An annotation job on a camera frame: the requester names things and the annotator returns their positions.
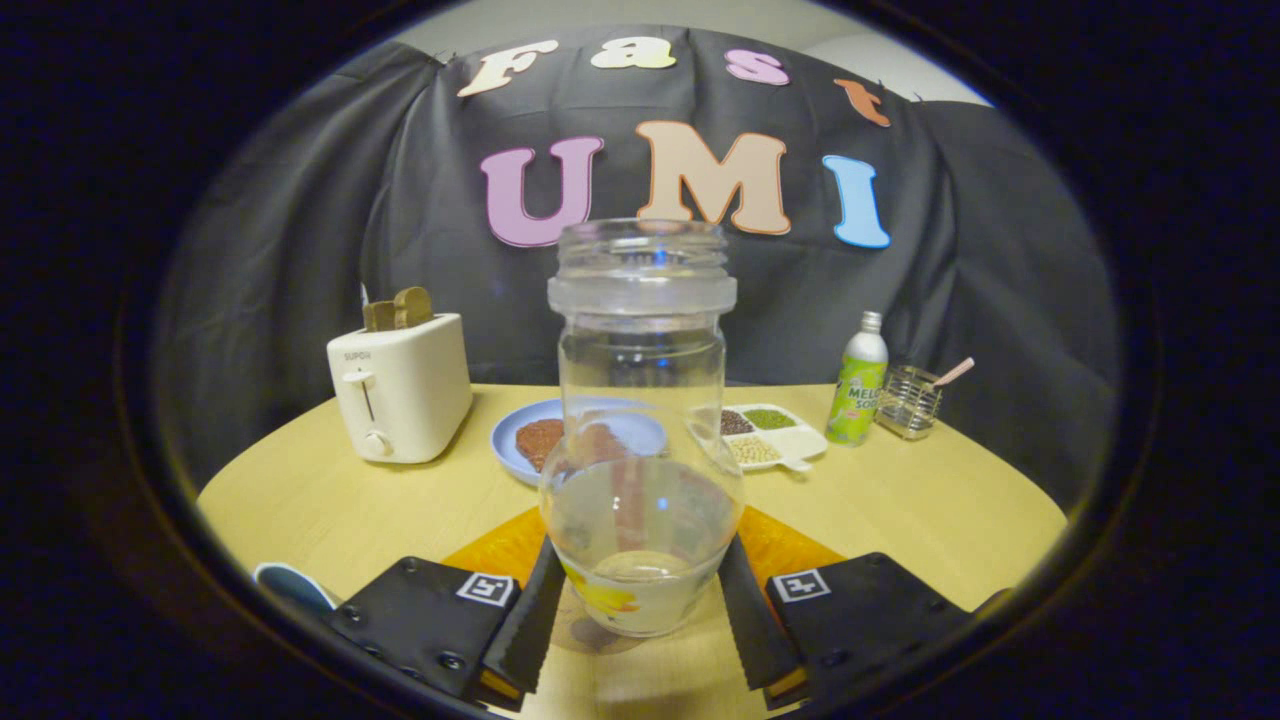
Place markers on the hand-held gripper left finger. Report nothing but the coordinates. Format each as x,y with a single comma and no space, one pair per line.
525,640

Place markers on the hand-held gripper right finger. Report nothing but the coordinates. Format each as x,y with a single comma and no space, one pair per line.
760,640

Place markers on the pale blue cup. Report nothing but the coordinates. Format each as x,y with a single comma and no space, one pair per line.
290,585

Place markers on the clear glass juice bottle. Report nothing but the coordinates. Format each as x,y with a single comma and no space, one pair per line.
640,420

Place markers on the green soda bottle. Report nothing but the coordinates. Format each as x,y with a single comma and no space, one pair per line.
857,390

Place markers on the wooden table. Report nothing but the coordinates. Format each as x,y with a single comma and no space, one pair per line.
900,520

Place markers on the blue plate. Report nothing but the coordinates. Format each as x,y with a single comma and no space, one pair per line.
508,445

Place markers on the brown bread piece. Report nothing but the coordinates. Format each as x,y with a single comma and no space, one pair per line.
538,442

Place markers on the white divided dish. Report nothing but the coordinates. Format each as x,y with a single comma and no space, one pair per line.
795,442

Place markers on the white toaster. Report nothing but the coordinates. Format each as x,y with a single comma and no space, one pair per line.
410,400

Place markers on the pink spoon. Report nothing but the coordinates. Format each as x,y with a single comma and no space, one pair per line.
955,372

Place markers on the brown toast slice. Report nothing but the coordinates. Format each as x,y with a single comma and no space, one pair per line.
378,317
413,308

